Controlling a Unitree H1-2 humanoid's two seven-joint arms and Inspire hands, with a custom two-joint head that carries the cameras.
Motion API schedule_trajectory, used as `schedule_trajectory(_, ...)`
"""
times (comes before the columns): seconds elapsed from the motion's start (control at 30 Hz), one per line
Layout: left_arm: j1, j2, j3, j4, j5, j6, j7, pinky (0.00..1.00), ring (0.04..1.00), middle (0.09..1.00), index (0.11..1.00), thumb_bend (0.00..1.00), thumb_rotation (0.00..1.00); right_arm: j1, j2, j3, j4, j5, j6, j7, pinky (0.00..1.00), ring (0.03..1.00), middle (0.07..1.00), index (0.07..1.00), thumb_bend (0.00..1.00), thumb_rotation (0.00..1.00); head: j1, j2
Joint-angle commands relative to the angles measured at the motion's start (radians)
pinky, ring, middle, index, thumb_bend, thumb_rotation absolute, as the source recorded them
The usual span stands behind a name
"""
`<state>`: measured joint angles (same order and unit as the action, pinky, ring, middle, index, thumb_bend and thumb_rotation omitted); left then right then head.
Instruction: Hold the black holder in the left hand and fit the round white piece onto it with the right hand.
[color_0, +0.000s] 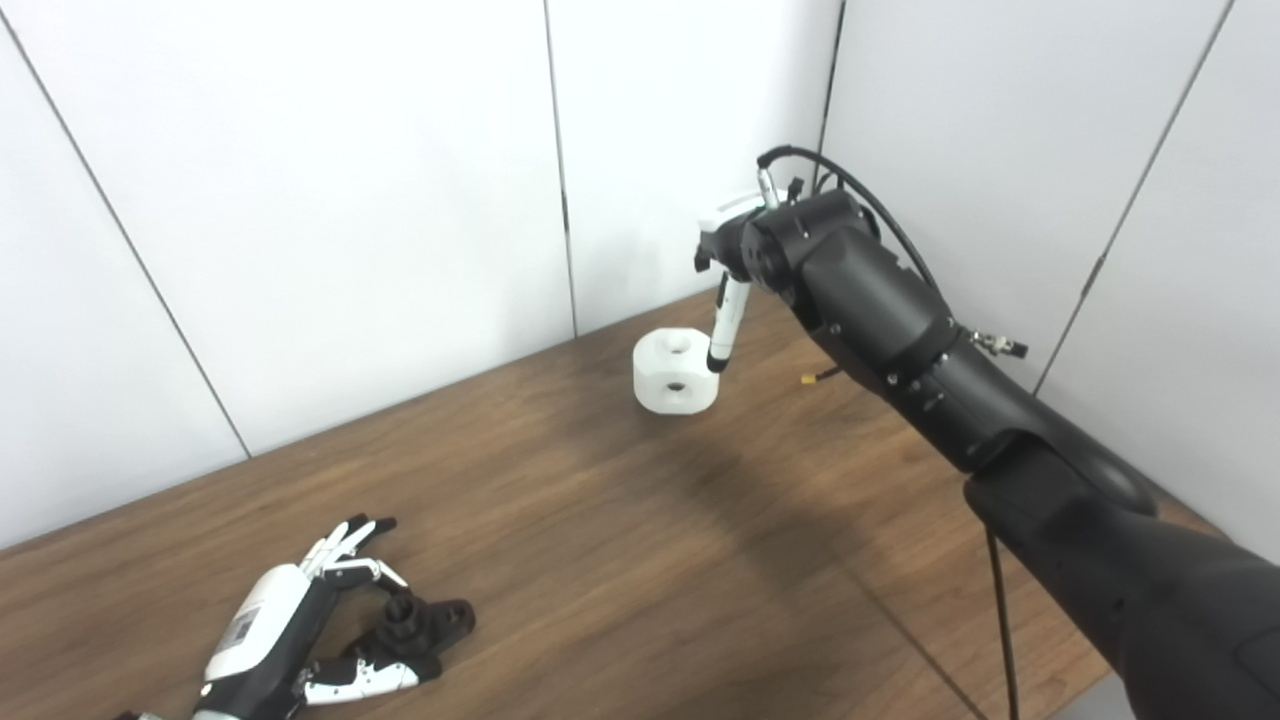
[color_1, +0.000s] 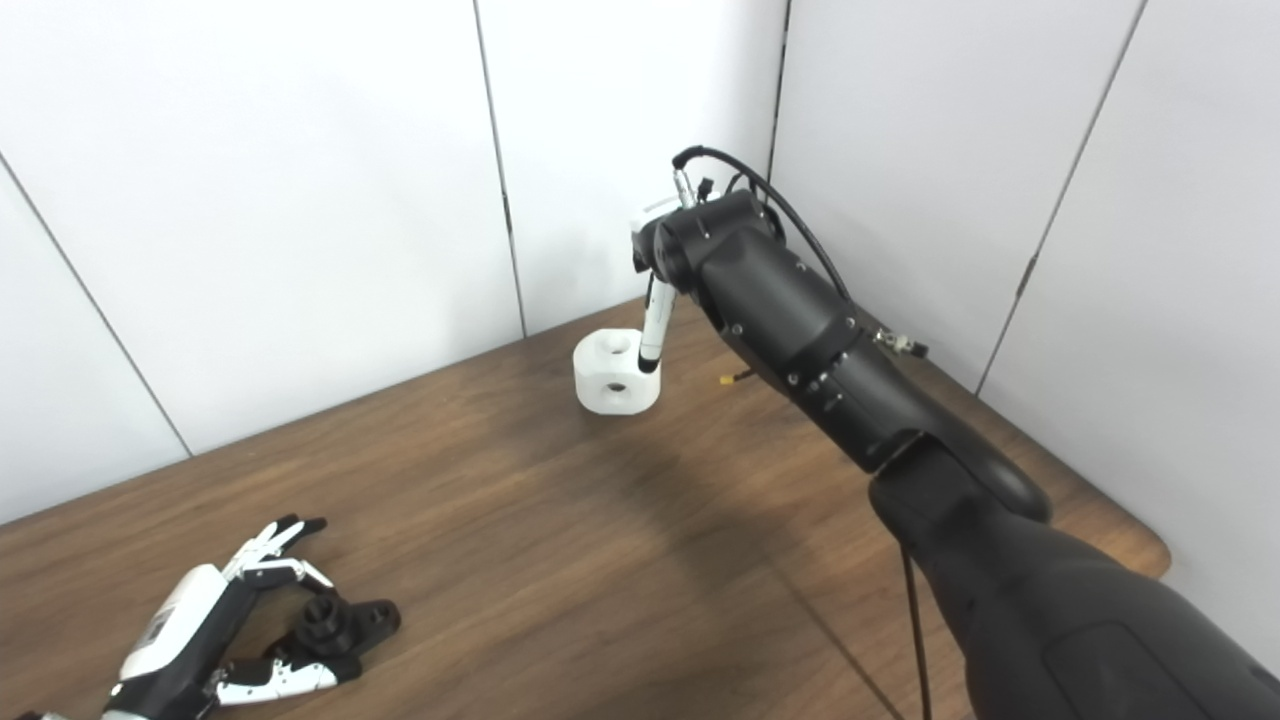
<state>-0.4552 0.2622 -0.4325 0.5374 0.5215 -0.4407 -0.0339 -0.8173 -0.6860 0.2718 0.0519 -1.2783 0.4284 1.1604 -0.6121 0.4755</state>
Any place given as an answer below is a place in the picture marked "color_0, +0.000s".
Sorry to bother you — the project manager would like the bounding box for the black plastic flanged holder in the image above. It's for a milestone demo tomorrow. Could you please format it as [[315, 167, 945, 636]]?
[[350, 590, 477, 666]]

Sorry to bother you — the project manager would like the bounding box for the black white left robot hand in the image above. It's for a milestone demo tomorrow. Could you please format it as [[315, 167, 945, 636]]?
[[190, 514, 443, 720]]

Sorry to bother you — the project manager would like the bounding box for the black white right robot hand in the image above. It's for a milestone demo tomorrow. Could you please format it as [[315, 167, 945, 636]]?
[[695, 190, 776, 374]]

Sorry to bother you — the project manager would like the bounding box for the round white plastic piece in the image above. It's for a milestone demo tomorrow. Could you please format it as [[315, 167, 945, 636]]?
[[632, 328, 723, 414]]

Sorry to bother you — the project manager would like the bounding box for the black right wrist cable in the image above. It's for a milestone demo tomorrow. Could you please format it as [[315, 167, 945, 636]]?
[[756, 146, 1023, 720]]

